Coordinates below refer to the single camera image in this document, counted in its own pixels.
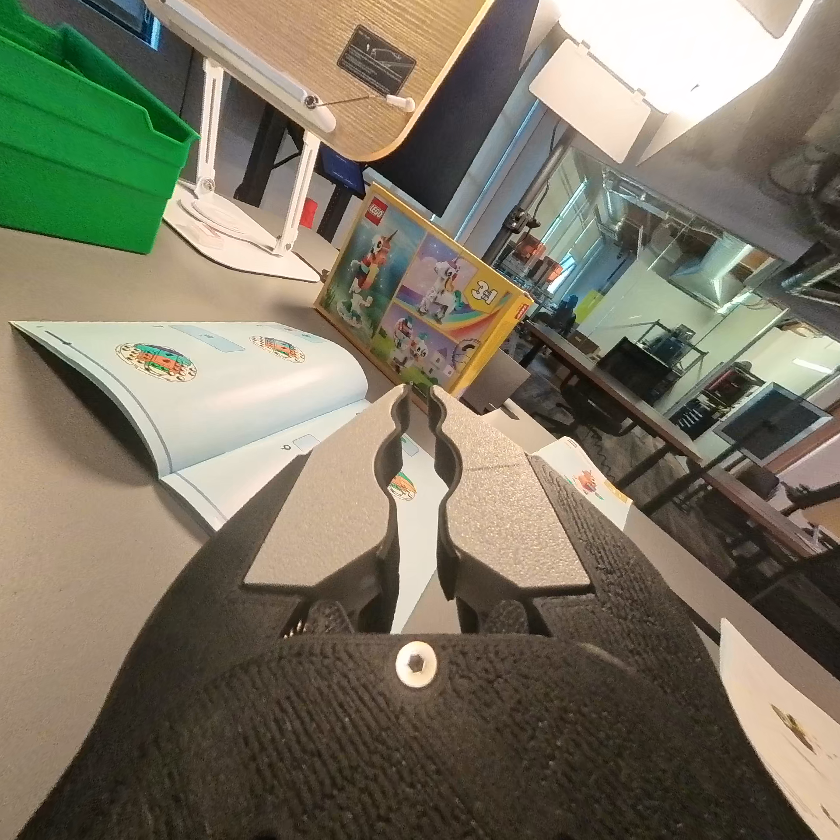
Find small grey-framed monitor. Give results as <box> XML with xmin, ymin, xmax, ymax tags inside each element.
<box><xmin>712</xmin><ymin>384</ymin><xmax>831</xmax><ymax>467</ymax></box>

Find silver ventilation duct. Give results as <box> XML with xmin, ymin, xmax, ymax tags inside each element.
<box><xmin>669</xmin><ymin>243</ymin><xmax>788</xmax><ymax>309</ymax></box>

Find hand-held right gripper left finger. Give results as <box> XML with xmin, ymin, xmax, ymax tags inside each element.
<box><xmin>241</xmin><ymin>385</ymin><xmax>413</xmax><ymax>618</ymax></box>

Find black equipment crate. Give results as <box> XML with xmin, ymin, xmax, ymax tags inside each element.
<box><xmin>600</xmin><ymin>338</ymin><xmax>710</xmax><ymax>408</ymax></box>

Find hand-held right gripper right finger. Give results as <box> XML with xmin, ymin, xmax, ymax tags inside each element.
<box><xmin>428</xmin><ymin>386</ymin><xmax>590</xmax><ymax>611</ymax></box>

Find yellow lego box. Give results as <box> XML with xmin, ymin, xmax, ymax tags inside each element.
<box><xmin>313</xmin><ymin>182</ymin><xmax>534</xmax><ymax>399</ymax></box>

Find white paper sheet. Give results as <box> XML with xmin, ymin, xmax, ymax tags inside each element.
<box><xmin>718</xmin><ymin>618</ymin><xmax>840</xmax><ymax>840</ymax></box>

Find green plastic bin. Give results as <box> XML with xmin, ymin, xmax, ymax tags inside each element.
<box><xmin>0</xmin><ymin>0</ymin><xmax>201</xmax><ymax>256</ymax></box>

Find black monitor stand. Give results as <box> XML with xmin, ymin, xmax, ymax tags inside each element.
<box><xmin>233</xmin><ymin>105</ymin><xmax>349</xmax><ymax>244</ymax></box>

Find ceiling light panel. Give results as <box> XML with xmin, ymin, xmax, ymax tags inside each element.
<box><xmin>528</xmin><ymin>0</ymin><xmax>808</xmax><ymax>165</ymax></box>

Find small dark box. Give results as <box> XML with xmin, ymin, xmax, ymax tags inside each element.
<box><xmin>469</xmin><ymin>351</ymin><xmax>529</xmax><ymax>413</ymax></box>

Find open instruction booklet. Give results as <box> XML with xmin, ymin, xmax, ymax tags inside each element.
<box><xmin>8</xmin><ymin>319</ymin><xmax>454</xmax><ymax>634</ymax></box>

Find closed instruction booklet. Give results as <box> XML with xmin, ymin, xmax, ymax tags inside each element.
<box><xmin>528</xmin><ymin>438</ymin><xmax>634</xmax><ymax>532</ymax></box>

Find long wooden table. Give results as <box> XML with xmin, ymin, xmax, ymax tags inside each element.
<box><xmin>525</xmin><ymin>322</ymin><xmax>840</xmax><ymax>559</ymax></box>

